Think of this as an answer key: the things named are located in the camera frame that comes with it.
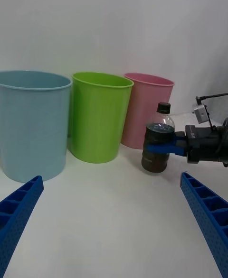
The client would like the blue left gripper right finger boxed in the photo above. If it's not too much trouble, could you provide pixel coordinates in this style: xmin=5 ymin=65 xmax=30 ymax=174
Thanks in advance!
xmin=180 ymin=171 xmax=228 ymax=278

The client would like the dark drink bottle black cap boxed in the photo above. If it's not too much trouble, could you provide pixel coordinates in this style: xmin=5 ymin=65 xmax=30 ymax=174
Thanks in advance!
xmin=141 ymin=102 xmax=176 ymax=174

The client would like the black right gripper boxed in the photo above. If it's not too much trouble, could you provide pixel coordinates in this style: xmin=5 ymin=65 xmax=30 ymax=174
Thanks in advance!
xmin=146 ymin=124 xmax=221 ymax=165

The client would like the pink plastic bin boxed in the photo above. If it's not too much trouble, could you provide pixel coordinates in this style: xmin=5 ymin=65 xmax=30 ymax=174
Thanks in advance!
xmin=120 ymin=73 xmax=175 ymax=150

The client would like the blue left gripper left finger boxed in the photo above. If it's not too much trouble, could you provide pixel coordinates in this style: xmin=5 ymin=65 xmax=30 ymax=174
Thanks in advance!
xmin=0 ymin=175 xmax=45 ymax=278

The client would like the green plastic bin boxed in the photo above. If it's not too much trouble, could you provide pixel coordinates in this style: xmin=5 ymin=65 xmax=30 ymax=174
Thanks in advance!
xmin=69 ymin=71 xmax=134 ymax=164

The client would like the black camera cable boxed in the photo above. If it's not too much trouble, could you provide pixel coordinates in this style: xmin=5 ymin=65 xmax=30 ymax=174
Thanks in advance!
xmin=195 ymin=92 xmax=228 ymax=131

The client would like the pale blue plastic bin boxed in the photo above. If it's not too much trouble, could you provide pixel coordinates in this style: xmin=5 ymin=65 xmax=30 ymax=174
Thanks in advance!
xmin=0 ymin=70 xmax=73 ymax=183

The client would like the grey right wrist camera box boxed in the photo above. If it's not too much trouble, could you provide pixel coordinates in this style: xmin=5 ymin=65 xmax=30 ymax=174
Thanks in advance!
xmin=193 ymin=103 xmax=210 ymax=124

